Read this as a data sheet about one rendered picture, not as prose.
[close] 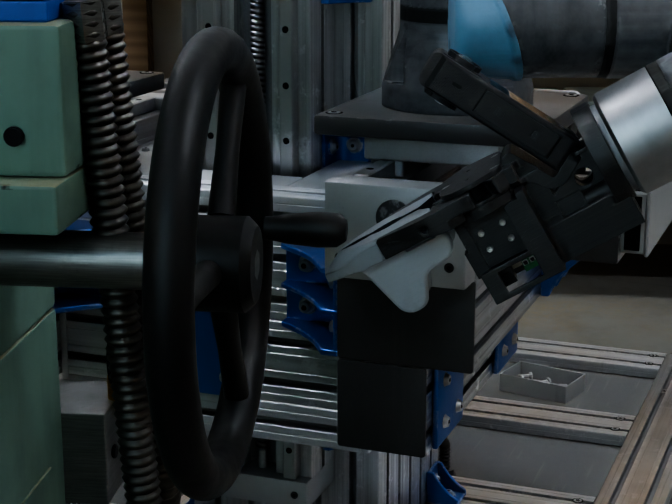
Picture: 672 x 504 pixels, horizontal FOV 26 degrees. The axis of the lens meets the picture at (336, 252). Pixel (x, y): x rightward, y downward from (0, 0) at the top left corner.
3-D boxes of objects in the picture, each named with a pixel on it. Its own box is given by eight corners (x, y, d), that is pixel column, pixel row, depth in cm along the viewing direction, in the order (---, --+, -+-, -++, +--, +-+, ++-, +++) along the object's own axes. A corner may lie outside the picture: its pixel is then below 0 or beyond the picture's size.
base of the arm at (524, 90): (408, 89, 155) (409, -5, 153) (547, 97, 150) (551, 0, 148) (360, 110, 142) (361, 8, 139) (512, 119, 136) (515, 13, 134)
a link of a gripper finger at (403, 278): (356, 348, 99) (475, 286, 97) (312, 274, 98) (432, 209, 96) (360, 334, 102) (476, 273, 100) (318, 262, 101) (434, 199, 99)
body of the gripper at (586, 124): (487, 311, 96) (652, 226, 94) (423, 200, 95) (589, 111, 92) (489, 280, 104) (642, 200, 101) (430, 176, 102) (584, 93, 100)
